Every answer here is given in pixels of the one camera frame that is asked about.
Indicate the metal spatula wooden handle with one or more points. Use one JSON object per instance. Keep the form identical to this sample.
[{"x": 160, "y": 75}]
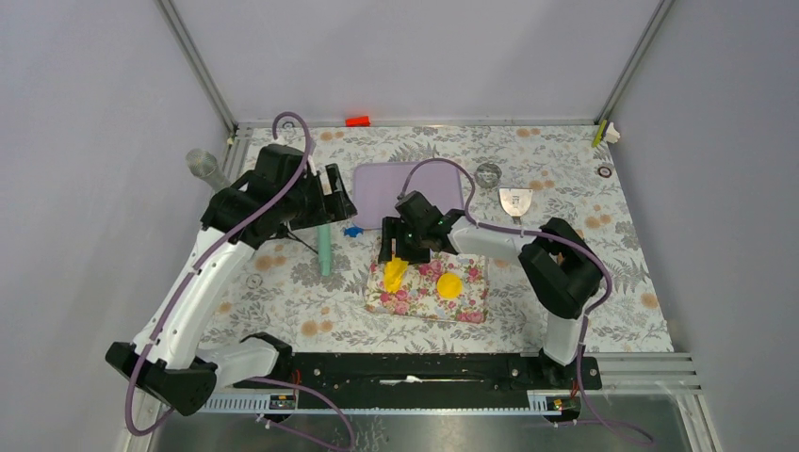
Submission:
[{"x": 515, "y": 202}]

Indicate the white yellow corner clip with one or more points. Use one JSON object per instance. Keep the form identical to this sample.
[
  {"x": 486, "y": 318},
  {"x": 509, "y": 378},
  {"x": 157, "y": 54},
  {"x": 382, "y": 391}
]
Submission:
[{"x": 606, "y": 133}]

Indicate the silver microphone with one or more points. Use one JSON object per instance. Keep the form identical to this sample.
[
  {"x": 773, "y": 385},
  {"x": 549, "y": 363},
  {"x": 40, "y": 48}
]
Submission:
[{"x": 204, "y": 166}]

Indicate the purple plastic tray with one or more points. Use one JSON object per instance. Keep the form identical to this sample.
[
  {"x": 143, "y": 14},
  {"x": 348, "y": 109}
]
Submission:
[{"x": 376, "y": 187}]

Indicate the yellow dough piece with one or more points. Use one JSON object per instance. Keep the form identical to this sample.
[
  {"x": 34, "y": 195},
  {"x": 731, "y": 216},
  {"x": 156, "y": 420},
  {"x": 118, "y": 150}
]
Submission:
[{"x": 393, "y": 274}]

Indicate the floral rectangular tray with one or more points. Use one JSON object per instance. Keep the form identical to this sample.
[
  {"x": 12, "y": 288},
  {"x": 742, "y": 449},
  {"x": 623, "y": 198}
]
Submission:
[{"x": 418, "y": 296}]

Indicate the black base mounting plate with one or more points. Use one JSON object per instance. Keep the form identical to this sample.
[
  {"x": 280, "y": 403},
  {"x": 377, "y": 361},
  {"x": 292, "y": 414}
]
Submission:
[{"x": 403, "y": 381}]

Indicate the black mini tripod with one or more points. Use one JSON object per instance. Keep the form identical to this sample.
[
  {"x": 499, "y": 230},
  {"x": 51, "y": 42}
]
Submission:
[{"x": 284, "y": 233}]

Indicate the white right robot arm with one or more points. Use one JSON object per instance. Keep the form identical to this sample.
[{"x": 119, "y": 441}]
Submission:
[{"x": 563, "y": 272}]

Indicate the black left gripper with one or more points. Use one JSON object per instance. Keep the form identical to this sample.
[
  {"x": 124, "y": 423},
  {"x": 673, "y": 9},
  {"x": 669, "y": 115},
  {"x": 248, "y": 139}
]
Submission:
[{"x": 338, "y": 207}]

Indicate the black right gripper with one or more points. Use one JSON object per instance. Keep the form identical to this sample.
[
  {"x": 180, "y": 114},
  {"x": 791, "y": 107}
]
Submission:
[{"x": 393, "y": 228}]

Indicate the round yellow dough wrapper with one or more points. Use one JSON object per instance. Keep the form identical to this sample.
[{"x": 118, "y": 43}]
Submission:
[{"x": 449, "y": 286}]

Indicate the teal handled tool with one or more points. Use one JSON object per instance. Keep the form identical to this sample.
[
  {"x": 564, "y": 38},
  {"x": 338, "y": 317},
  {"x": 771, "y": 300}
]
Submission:
[{"x": 325, "y": 255}]

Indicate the red block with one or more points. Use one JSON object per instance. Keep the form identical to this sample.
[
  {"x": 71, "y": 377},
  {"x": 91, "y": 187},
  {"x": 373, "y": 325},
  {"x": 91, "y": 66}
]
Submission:
[{"x": 360, "y": 121}]

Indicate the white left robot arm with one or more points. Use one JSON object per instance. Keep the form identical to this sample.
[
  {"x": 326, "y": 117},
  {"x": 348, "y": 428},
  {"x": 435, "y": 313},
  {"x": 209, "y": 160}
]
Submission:
[{"x": 283, "y": 192}]

